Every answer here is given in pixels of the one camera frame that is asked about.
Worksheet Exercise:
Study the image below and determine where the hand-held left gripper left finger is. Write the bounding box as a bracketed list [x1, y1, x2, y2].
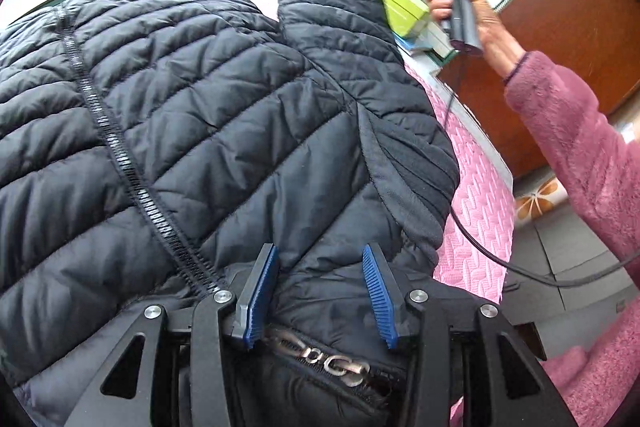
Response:
[65, 243, 281, 427]

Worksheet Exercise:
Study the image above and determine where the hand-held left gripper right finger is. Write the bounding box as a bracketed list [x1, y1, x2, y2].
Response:
[361, 243, 581, 427]

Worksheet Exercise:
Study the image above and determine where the black quilted puffer jacket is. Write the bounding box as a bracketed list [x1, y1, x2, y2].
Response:
[0, 0, 462, 427]

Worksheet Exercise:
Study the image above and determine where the person's right forearm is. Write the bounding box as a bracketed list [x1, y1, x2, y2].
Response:
[502, 51, 640, 278]

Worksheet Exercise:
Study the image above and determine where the person's right hand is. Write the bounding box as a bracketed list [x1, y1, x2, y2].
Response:
[420, 0, 527, 80]

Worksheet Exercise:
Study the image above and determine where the lime green box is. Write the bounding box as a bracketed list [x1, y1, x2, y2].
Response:
[372, 0, 432, 40]

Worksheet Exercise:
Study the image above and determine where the stack of books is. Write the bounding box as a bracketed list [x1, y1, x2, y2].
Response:
[394, 24, 458, 58]

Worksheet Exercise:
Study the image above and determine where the pink foam mat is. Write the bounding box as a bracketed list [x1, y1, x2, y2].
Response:
[397, 52, 517, 308]

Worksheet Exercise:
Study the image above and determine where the brown wooden cabinet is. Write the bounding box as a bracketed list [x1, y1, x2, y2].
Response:
[439, 0, 640, 180]

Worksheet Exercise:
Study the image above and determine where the orange flower print cushion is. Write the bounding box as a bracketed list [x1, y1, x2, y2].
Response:
[514, 176, 570, 222]

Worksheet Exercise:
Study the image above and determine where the person's pink fleece clothing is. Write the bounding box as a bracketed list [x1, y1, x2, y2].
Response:
[449, 291, 640, 427]

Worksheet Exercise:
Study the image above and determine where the black cable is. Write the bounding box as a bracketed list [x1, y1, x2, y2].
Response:
[442, 49, 640, 290]

